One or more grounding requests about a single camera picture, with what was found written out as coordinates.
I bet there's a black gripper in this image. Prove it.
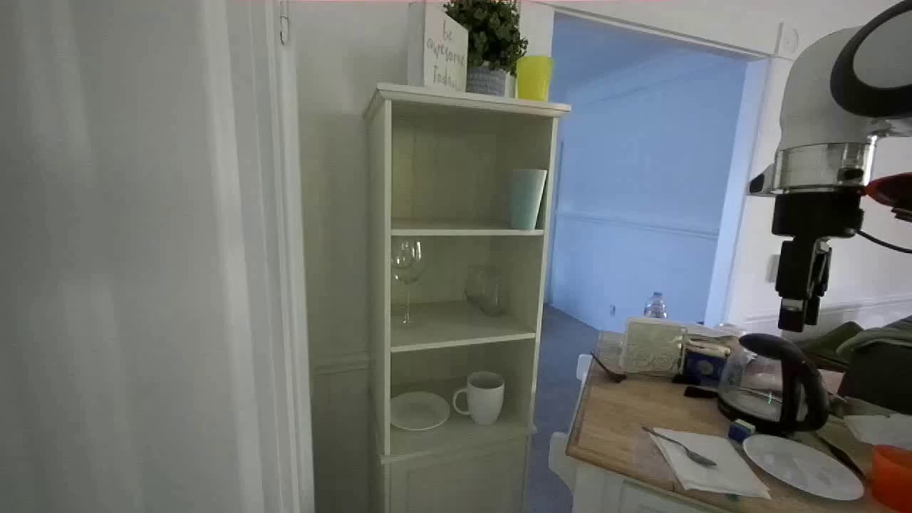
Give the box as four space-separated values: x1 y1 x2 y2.
770 194 867 337

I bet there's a white plate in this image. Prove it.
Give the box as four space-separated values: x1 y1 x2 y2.
388 391 454 436
742 429 867 505

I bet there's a cream wooden shelf cabinet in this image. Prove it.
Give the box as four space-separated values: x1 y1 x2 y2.
363 80 572 513

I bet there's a green checked cloth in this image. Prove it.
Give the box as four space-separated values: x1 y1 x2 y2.
800 317 912 377

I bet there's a black glass electric kettle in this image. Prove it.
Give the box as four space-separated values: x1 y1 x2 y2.
715 330 833 438

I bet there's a black appliance housing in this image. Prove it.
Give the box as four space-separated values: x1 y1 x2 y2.
834 340 912 415

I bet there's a blue and white box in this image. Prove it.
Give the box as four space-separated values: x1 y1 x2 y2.
682 324 747 387

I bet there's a beige patterned box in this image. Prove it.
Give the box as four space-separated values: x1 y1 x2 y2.
622 317 690 377

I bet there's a white paper napkin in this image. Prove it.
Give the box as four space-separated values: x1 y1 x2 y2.
646 424 775 501

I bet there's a metal spoon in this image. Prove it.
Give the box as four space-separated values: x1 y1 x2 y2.
641 424 722 469

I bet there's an orange plastic cup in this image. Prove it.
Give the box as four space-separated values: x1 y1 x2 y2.
867 444 912 513

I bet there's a pale teal cup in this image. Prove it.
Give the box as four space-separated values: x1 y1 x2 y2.
505 164 549 234

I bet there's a white ceramic mug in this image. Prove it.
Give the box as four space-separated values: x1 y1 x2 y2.
450 368 508 428

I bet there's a yellow plastic cup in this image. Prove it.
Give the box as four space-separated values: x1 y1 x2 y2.
514 55 555 102

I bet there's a clear wine glass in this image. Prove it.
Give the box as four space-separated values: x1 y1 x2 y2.
390 236 427 330

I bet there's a green potted plant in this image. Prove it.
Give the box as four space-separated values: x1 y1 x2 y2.
443 0 529 100

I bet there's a white lettered sign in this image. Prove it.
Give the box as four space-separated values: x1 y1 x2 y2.
408 3 470 93

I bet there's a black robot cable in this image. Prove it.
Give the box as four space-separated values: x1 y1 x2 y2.
853 221 912 255

